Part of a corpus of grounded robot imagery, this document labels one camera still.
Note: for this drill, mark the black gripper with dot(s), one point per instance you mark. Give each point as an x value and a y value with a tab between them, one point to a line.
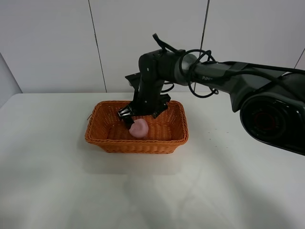
147	100

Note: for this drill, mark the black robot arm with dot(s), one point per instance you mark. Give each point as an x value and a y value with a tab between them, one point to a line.
269	99

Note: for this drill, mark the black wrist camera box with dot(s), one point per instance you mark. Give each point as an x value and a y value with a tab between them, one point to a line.
134	80

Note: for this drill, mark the orange woven plastic basket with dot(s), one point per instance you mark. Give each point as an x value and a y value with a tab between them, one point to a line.
166	132

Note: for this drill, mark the pink peach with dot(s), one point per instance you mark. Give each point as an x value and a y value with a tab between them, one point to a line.
139	128

